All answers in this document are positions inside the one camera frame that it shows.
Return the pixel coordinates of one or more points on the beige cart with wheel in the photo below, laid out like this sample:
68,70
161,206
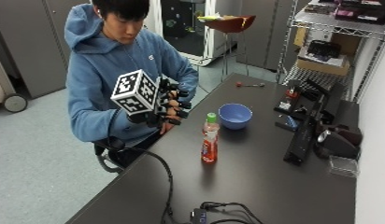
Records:
5,90

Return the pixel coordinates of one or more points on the blue plastic bowl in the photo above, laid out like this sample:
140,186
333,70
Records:
234,116

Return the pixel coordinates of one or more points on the grey tall locker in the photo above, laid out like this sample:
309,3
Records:
262,31

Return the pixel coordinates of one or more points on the tall brown cardboard box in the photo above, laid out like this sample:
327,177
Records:
345,42

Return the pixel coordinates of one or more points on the clear plastic box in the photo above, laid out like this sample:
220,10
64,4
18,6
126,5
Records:
344,166

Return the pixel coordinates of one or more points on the flat cardboard box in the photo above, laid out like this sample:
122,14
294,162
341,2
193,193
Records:
323,66

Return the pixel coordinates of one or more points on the black tray with small parts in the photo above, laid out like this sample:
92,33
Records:
289,104

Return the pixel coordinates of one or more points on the black office chair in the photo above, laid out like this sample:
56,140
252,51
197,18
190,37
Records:
108,155

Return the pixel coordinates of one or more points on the person in blue hoodie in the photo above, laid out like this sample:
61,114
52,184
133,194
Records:
97,68

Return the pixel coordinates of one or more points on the white cube with black markers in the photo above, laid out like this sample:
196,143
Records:
133,91

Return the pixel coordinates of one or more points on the small black hub box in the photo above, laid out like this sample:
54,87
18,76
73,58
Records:
197,215

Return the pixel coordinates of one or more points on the long black bar device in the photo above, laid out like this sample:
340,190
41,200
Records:
301,140

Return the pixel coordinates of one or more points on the small blue black gadget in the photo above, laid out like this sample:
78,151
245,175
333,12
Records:
289,122

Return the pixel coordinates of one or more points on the brown seat bar stool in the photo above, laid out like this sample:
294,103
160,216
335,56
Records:
230,25

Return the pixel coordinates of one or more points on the yellow item on stool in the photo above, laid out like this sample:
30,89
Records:
212,18

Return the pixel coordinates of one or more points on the stack of dark boxes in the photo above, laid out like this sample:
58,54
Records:
353,9

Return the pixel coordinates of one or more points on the grey metal cabinet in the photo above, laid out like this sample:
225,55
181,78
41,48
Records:
30,43

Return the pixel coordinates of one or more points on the red drink bottle green cap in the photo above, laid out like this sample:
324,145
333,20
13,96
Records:
209,140

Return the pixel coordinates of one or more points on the white framed glass door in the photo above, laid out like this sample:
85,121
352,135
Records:
188,28

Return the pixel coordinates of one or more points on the black case on box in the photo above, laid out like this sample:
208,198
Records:
323,49

